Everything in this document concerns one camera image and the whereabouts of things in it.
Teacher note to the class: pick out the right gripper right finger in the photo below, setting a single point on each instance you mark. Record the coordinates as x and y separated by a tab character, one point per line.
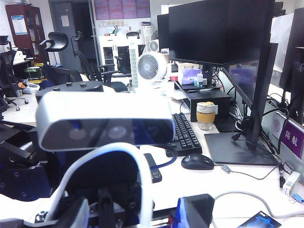
197	211

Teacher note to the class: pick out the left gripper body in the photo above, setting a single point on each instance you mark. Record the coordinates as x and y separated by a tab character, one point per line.
107	171

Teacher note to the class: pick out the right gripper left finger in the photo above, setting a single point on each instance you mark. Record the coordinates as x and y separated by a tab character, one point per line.
73	213

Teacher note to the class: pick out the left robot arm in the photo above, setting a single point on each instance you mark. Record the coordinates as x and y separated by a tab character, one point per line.
23	180

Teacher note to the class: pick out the black computer mouse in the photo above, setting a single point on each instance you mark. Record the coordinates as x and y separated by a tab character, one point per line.
197	162

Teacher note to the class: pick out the silver USB dongle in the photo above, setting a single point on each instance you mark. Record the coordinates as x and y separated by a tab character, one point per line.
225	168

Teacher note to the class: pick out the black keyboard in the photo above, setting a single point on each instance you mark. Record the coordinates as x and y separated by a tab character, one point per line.
185	135

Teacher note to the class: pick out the glass cup yellow sleeve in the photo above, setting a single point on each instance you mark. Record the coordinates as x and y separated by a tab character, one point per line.
206	117

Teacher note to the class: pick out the small white box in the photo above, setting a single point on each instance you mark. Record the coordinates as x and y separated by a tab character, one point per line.
291	184

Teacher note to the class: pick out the black office chair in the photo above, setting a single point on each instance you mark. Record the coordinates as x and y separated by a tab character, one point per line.
7	71
57	45
95	73
123	57

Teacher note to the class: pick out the white slatted tower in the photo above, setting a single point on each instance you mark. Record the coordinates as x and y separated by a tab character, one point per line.
133	66

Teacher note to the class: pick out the white desk fan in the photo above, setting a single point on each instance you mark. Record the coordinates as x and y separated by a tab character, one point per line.
150	66

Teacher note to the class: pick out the black monitor riser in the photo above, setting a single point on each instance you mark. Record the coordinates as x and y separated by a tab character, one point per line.
204	97

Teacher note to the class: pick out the purple name plate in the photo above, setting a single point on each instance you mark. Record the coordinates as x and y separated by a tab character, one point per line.
292	140

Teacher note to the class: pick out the white storage cabinet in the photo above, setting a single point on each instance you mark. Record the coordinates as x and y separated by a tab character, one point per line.
108	52

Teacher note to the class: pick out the purple plastic bag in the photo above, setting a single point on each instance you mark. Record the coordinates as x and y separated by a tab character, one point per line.
190	74

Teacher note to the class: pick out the grey door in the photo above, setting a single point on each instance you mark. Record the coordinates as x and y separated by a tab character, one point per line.
69	42

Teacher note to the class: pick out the small white round fan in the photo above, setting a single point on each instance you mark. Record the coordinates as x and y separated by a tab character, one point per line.
154	45

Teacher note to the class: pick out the black office monitor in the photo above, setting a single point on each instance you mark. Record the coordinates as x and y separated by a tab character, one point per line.
294	59
162	33

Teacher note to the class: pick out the brown wooden cabinet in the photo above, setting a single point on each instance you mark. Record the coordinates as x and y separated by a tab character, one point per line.
26	31

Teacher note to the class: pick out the black monitor with pole stand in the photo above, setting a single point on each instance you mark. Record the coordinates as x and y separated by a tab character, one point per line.
213	28

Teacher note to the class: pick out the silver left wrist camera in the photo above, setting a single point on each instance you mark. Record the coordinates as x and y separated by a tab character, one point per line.
95	109

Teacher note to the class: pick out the purple wall poster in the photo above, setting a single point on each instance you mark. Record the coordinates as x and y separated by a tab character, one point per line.
129	9
143	8
116	9
101	9

